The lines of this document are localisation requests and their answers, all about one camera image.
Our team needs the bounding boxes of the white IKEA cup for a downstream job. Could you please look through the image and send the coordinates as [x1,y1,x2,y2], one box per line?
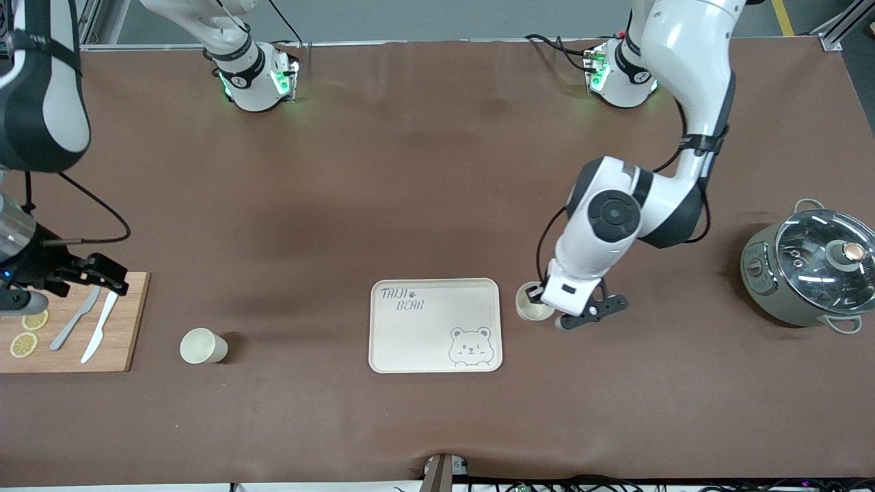
[180,328,229,365]
[515,282,558,323]

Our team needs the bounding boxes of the cream tray with bear print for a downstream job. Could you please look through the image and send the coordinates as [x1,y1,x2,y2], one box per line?
[368,278,503,374]

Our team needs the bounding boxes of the white plastic knife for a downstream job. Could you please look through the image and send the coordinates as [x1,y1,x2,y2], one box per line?
[81,292,120,364]

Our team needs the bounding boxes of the bamboo cutting board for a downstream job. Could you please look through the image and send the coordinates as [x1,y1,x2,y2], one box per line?
[0,272,151,374]

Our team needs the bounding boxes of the grey plastic knife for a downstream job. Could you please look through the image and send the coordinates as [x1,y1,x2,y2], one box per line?
[49,287,102,352]

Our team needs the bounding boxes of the brown table cover mat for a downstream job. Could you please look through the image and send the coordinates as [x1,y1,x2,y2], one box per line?
[0,38,875,487]

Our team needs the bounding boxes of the grey-green electric cooking pot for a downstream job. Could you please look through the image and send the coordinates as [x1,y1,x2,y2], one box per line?
[740,198,875,336]

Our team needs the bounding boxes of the glass pot lid with knob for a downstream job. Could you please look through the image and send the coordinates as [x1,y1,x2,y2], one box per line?
[775,209,875,315]

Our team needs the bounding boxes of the camera mount at table edge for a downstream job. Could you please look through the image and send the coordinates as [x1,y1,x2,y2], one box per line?
[420,452,471,492]

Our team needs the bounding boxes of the black cables at left arm base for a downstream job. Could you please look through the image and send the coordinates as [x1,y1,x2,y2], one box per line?
[524,33,602,72]

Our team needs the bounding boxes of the aluminium frame profile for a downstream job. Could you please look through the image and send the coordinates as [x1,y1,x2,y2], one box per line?
[817,0,875,53]
[75,0,131,49]

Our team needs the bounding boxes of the black cable at right arm base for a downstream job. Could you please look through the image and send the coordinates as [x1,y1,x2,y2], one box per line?
[265,0,305,49]

